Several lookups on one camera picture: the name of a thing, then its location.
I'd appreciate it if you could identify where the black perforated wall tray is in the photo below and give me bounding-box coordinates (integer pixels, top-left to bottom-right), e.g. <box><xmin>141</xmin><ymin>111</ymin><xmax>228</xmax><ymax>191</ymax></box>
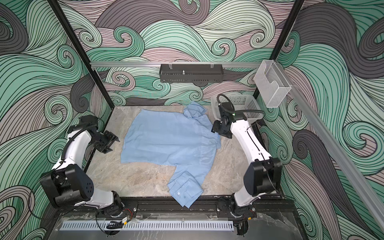
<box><xmin>159</xmin><ymin>65</ymin><xmax>224</xmax><ymax>87</ymax></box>

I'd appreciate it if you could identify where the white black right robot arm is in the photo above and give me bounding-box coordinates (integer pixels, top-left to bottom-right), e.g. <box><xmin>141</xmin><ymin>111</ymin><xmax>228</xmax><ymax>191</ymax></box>
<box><xmin>212</xmin><ymin>115</ymin><xmax>282</xmax><ymax>218</ymax></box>

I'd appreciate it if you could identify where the aluminium wall rail right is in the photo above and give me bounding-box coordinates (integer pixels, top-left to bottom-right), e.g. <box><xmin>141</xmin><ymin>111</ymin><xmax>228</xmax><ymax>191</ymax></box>
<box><xmin>276</xmin><ymin>63</ymin><xmax>384</xmax><ymax>230</ymax></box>

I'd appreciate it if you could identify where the light blue long sleeve shirt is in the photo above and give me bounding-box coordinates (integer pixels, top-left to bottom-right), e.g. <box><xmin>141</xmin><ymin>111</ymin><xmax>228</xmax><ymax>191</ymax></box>
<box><xmin>121</xmin><ymin>102</ymin><xmax>221</xmax><ymax>208</ymax></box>

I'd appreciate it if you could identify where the black frame post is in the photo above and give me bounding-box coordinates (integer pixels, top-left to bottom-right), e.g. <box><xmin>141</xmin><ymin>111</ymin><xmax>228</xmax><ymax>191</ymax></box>
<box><xmin>253</xmin><ymin>0</ymin><xmax>306</xmax><ymax>98</ymax></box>
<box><xmin>47</xmin><ymin>0</ymin><xmax>115</xmax><ymax>110</ymax></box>

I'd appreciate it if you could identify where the aluminium wall rail back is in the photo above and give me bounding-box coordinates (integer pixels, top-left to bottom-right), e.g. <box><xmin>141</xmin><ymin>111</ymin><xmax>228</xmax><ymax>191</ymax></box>
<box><xmin>90</xmin><ymin>61</ymin><xmax>261</xmax><ymax>69</ymax></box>

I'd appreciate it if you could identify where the black frame post left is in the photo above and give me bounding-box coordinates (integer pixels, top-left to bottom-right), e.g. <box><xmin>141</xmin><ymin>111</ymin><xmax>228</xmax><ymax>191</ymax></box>
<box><xmin>47</xmin><ymin>0</ymin><xmax>115</xmax><ymax>110</ymax></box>

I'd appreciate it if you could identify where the white plastic mesh basket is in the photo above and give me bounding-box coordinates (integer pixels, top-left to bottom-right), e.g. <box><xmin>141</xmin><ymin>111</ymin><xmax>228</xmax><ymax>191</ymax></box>
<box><xmin>211</xmin><ymin>93</ymin><xmax>264</xmax><ymax>123</ymax></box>

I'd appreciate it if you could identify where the black frame post right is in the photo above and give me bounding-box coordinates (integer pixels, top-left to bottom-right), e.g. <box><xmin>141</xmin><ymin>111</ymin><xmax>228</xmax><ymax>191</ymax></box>
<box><xmin>253</xmin><ymin>0</ymin><xmax>306</xmax><ymax>98</ymax></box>

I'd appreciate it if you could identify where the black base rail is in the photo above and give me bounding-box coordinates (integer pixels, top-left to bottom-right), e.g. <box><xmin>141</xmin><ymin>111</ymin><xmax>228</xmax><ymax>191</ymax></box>
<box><xmin>68</xmin><ymin>195</ymin><xmax>299</xmax><ymax>220</ymax></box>

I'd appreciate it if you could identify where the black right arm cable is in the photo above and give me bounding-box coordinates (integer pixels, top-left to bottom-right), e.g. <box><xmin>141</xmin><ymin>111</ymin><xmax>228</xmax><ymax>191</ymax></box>
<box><xmin>216</xmin><ymin>93</ymin><xmax>265</xmax><ymax>121</ymax></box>

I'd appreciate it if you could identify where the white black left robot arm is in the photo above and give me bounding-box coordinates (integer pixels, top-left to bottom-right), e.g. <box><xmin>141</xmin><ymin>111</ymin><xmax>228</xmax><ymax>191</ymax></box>
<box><xmin>40</xmin><ymin>115</ymin><xmax>124</xmax><ymax>218</ymax></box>

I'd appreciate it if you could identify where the white slotted cable duct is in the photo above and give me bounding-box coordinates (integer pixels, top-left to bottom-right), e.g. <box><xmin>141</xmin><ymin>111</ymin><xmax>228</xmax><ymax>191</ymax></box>
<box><xmin>60</xmin><ymin>220</ymin><xmax>235</xmax><ymax>232</ymax></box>

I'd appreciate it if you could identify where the aluminium wall rail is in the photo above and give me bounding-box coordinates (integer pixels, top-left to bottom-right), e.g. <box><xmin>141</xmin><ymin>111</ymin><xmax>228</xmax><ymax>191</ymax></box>
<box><xmin>276</xmin><ymin>63</ymin><xmax>384</xmax><ymax>230</ymax></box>
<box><xmin>90</xmin><ymin>61</ymin><xmax>261</xmax><ymax>69</ymax></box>

